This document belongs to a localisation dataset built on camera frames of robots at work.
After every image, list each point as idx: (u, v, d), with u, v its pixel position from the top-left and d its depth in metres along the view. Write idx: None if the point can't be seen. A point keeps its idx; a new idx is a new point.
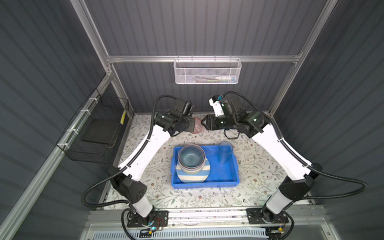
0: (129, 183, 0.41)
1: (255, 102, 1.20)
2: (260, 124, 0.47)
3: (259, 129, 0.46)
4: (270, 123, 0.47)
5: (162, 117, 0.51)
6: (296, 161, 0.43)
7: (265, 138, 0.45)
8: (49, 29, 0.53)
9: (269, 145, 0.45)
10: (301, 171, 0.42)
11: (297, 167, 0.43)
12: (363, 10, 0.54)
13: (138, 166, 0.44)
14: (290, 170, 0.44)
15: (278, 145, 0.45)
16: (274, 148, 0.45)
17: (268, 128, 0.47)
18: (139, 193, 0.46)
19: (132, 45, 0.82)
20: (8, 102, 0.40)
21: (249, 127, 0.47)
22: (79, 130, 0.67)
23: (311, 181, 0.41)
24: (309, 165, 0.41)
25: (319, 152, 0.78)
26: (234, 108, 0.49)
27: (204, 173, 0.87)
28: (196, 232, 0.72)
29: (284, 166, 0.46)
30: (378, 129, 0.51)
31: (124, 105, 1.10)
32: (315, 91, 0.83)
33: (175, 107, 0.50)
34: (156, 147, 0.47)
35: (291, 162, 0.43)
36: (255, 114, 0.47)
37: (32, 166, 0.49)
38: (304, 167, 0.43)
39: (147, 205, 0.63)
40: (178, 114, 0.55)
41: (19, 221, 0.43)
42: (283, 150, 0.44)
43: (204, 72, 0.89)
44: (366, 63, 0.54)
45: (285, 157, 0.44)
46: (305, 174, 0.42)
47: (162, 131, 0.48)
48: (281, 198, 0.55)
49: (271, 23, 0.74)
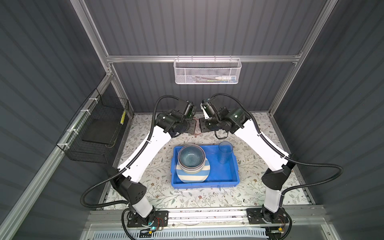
0: (129, 185, 0.40)
1: (255, 102, 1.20)
2: (241, 120, 0.50)
3: (240, 124, 0.49)
4: (250, 118, 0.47)
5: (163, 118, 0.50)
6: (275, 152, 0.47)
7: (246, 133, 0.48)
8: (49, 29, 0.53)
9: (250, 140, 0.48)
10: (280, 161, 0.46)
11: (276, 158, 0.46)
12: (363, 10, 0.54)
13: (138, 168, 0.43)
14: (269, 161, 0.48)
15: (258, 139, 0.48)
16: (254, 143, 0.48)
17: (249, 123, 0.50)
18: (139, 194, 0.46)
19: (132, 45, 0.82)
20: (7, 102, 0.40)
21: (230, 123, 0.49)
22: (79, 130, 0.67)
23: (288, 170, 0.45)
24: (286, 155, 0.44)
25: (320, 153, 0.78)
26: (215, 108, 0.53)
27: (204, 173, 0.87)
28: (196, 232, 0.72)
29: (263, 158, 0.49)
30: (379, 129, 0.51)
31: (124, 104, 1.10)
32: (315, 91, 0.83)
33: (177, 108, 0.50)
34: (156, 148, 0.46)
35: (270, 154, 0.47)
36: (236, 110, 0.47)
37: (32, 166, 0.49)
38: (281, 158, 0.47)
39: (147, 205, 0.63)
40: (180, 115, 0.54)
41: (19, 221, 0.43)
42: (262, 143, 0.47)
43: (204, 72, 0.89)
44: (366, 63, 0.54)
45: (265, 150, 0.47)
46: (283, 164, 0.46)
47: (162, 132, 0.47)
48: (273, 194, 0.56)
49: (271, 24, 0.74)
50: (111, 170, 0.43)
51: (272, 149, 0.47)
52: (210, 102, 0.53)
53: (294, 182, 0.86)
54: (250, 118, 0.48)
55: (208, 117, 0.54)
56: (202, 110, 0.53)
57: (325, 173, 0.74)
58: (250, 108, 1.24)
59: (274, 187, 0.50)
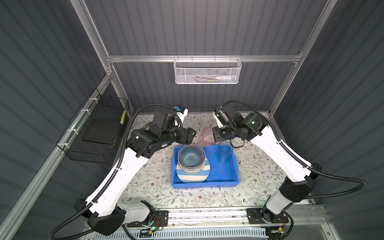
0: (95, 223, 0.36)
1: (255, 102, 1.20)
2: (259, 126, 0.46)
3: (257, 131, 0.45)
4: (268, 125, 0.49)
5: (137, 138, 0.43)
6: (296, 163, 0.43)
7: (265, 140, 0.44)
8: (50, 29, 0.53)
9: (269, 148, 0.45)
10: (301, 173, 0.42)
11: (297, 169, 0.42)
12: (363, 10, 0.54)
13: (107, 201, 0.38)
14: (290, 173, 0.44)
15: (277, 147, 0.44)
16: (273, 151, 0.44)
17: (267, 130, 0.46)
18: (114, 224, 0.41)
19: (132, 45, 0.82)
20: (8, 102, 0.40)
21: (247, 130, 0.46)
22: (79, 130, 0.67)
23: (312, 182, 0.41)
24: (309, 165, 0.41)
25: (320, 152, 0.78)
26: (229, 115, 0.50)
27: (204, 173, 0.87)
28: (196, 232, 0.72)
29: (284, 169, 0.45)
30: (378, 129, 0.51)
31: (124, 104, 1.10)
32: (314, 92, 0.83)
33: (154, 123, 0.46)
34: (127, 175, 0.40)
35: (291, 164, 0.43)
36: (252, 116, 0.49)
37: (32, 166, 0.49)
38: (304, 168, 0.43)
39: (143, 210, 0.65)
40: (157, 131, 0.46)
41: (18, 221, 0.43)
42: (282, 152, 0.44)
43: (204, 72, 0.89)
44: (366, 63, 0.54)
45: (285, 159, 0.43)
46: (306, 176, 0.42)
47: (134, 156, 0.41)
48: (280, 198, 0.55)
49: (271, 24, 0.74)
50: (77, 203, 0.38)
51: (292, 158, 0.44)
52: (223, 109, 0.51)
53: None
54: (268, 125, 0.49)
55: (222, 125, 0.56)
56: (216, 118, 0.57)
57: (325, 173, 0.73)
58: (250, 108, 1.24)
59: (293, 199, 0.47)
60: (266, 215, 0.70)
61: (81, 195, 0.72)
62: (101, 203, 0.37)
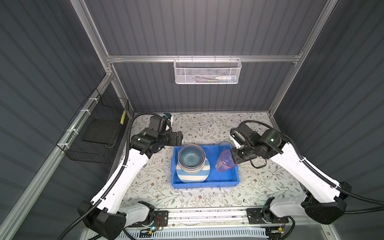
0: (105, 217, 0.37)
1: (255, 102, 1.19)
2: (278, 143, 0.44)
3: (278, 149, 0.43)
4: (288, 142, 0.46)
5: (138, 140, 0.49)
6: (323, 182, 0.40)
7: (285, 158, 0.42)
8: (50, 29, 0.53)
9: (291, 166, 0.42)
10: (330, 194, 0.39)
11: (325, 190, 0.40)
12: (363, 9, 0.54)
13: (114, 197, 0.40)
14: (317, 193, 0.41)
15: (300, 166, 0.42)
16: (296, 169, 0.42)
17: (288, 148, 0.44)
18: (118, 227, 0.41)
19: (132, 45, 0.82)
20: (8, 102, 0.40)
21: (266, 148, 0.44)
22: (79, 130, 0.67)
23: (344, 204, 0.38)
24: (337, 186, 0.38)
25: (320, 152, 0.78)
26: (245, 134, 0.50)
27: (204, 173, 0.87)
28: (196, 232, 0.72)
29: (311, 189, 0.42)
30: (379, 129, 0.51)
31: (124, 104, 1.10)
32: (315, 92, 0.83)
33: (150, 127, 0.53)
34: (132, 173, 0.44)
35: (317, 185, 0.40)
36: (271, 133, 0.47)
37: (32, 166, 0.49)
38: (332, 188, 0.40)
39: (143, 210, 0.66)
40: (154, 133, 0.53)
41: (18, 220, 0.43)
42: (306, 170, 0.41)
43: (203, 72, 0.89)
44: (366, 63, 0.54)
45: (310, 178, 0.41)
46: (335, 197, 0.39)
47: (139, 154, 0.46)
48: (294, 209, 0.53)
49: (271, 24, 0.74)
50: (82, 206, 0.38)
51: (318, 177, 0.41)
52: (238, 129, 0.51)
53: (294, 182, 0.86)
54: (288, 142, 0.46)
55: (240, 145, 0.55)
56: (232, 139, 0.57)
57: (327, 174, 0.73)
58: (250, 108, 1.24)
59: (323, 221, 0.43)
60: (266, 215, 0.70)
61: (81, 195, 0.72)
62: (109, 199, 0.39)
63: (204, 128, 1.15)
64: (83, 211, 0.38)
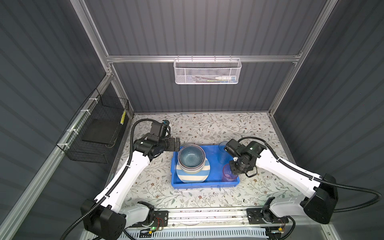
0: (109, 214, 0.38)
1: (255, 102, 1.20)
2: (258, 150, 0.55)
3: (257, 154, 0.54)
4: (266, 148, 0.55)
5: (140, 143, 0.53)
6: (301, 176, 0.45)
7: (265, 161, 0.51)
8: (50, 29, 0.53)
9: (272, 167, 0.50)
10: (310, 185, 0.43)
11: (304, 182, 0.44)
12: (363, 9, 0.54)
13: (118, 195, 0.41)
14: (303, 189, 0.44)
15: (279, 165, 0.49)
16: (277, 169, 0.49)
17: (265, 153, 0.54)
18: (118, 228, 0.41)
19: (132, 45, 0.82)
20: (8, 102, 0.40)
21: (248, 156, 0.55)
22: (79, 130, 0.68)
23: (323, 193, 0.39)
24: (314, 177, 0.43)
25: (321, 152, 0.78)
26: (233, 147, 0.62)
27: (204, 173, 0.87)
28: (196, 232, 0.72)
29: (297, 186, 0.46)
30: (379, 129, 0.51)
31: (124, 104, 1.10)
32: (314, 92, 0.83)
33: (151, 132, 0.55)
34: (135, 173, 0.46)
35: (297, 179, 0.45)
36: (251, 143, 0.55)
37: (32, 166, 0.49)
38: (311, 180, 0.44)
39: (143, 210, 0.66)
40: (155, 137, 0.57)
41: (19, 220, 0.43)
42: (284, 168, 0.48)
43: (203, 73, 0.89)
44: (366, 63, 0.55)
45: (290, 175, 0.46)
46: (314, 187, 0.42)
47: (141, 156, 0.49)
48: (294, 209, 0.53)
49: (271, 24, 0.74)
50: (84, 204, 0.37)
51: (296, 172, 0.47)
52: (228, 143, 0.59)
53: None
54: (266, 148, 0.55)
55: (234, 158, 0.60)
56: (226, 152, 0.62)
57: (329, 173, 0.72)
58: (250, 108, 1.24)
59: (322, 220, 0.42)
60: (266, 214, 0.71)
61: (81, 195, 0.72)
62: (113, 197, 0.41)
63: (204, 128, 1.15)
64: (85, 211, 0.38)
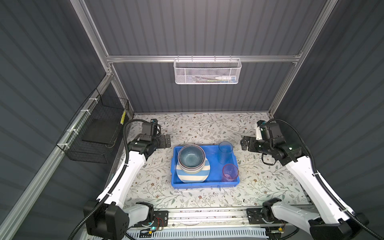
0: (114, 212, 0.38)
1: (255, 102, 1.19)
2: (297, 154, 0.48)
3: (293, 158, 0.47)
4: (307, 156, 0.47)
5: (135, 144, 0.55)
6: (332, 201, 0.40)
7: (300, 169, 0.45)
8: (50, 30, 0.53)
9: (303, 177, 0.45)
10: (335, 213, 0.39)
11: (331, 209, 0.39)
12: (363, 10, 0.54)
13: (121, 192, 0.42)
14: (325, 214, 0.41)
15: (312, 179, 0.44)
16: (307, 181, 0.44)
17: (304, 160, 0.47)
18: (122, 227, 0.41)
19: (132, 45, 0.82)
20: (8, 103, 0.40)
21: (282, 154, 0.49)
22: (79, 130, 0.68)
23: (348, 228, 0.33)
24: (347, 209, 0.39)
25: (320, 152, 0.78)
26: (271, 134, 0.54)
27: (204, 173, 0.87)
28: (196, 232, 0.72)
29: (318, 206, 0.43)
30: (378, 130, 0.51)
31: (124, 104, 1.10)
32: (314, 92, 0.83)
33: (143, 132, 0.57)
34: (134, 171, 0.48)
35: (325, 201, 0.41)
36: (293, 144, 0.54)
37: (32, 166, 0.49)
38: (340, 210, 0.39)
39: (143, 208, 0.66)
40: (147, 137, 0.59)
41: (18, 221, 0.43)
42: (317, 186, 0.43)
43: (203, 73, 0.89)
44: (366, 63, 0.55)
45: (318, 194, 0.42)
46: (340, 218, 0.38)
47: (137, 154, 0.52)
48: (297, 221, 0.53)
49: (271, 24, 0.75)
50: (86, 205, 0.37)
51: (328, 195, 0.41)
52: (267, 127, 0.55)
53: (294, 182, 0.86)
54: (307, 156, 0.47)
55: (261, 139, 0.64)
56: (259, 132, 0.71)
57: (330, 173, 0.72)
58: (249, 107, 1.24)
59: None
60: (264, 210, 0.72)
61: (81, 195, 0.72)
62: (115, 194, 0.42)
63: (204, 128, 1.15)
64: (88, 211, 0.38)
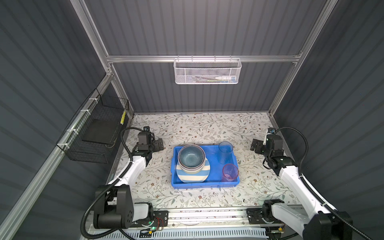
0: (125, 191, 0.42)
1: (255, 102, 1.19)
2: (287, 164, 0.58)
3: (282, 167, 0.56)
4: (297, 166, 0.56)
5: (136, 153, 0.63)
6: (314, 197, 0.46)
7: (288, 173, 0.54)
8: (50, 30, 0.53)
9: (291, 180, 0.53)
10: (316, 207, 0.44)
11: (314, 205, 0.44)
12: (363, 10, 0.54)
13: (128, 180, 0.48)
14: (309, 209, 0.45)
15: (298, 180, 0.51)
16: (294, 183, 0.51)
17: (293, 168, 0.56)
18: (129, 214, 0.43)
19: (132, 45, 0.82)
20: (8, 102, 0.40)
21: (275, 164, 0.60)
22: (79, 130, 0.67)
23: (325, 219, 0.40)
24: (326, 203, 0.44)
25: (320, 152, 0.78)
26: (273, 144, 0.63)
27: (204, 173, 0.87)
28: (196, 232, 0.72)
29: (304, 205, 0.47)
30: (379, 129, 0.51)
31: (124, 104, 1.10)
32: (314, 92, 0.83)
33: (140, 142, 0.67)
34: (139, 168, 0.56)
35: (307, 197, 0.46)
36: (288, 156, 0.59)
37: (32, 166, 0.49)
38: (321, 205, 0.44)
39: (143, 206, 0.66)
40: (145, 146, 0.68)
41: (19, 221, 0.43)
42: (301, 186, 0.49)
43: (204, 73, 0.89)
44: (366, 63, 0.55)
45: (303, 193, 0.48)
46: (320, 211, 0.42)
47: (140, 157, 0.60)
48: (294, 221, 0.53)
49: (271, 24, 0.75)
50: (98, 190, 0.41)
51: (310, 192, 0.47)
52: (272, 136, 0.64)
53: None
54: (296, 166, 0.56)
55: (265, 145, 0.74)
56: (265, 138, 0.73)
57: (330, 173, 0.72)
58: (249, 107, 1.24)
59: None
60: (264, 207, 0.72)
61: (81, 195, 0.72)
62: (124, 180, 0.47)
63: (204, 128, 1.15)
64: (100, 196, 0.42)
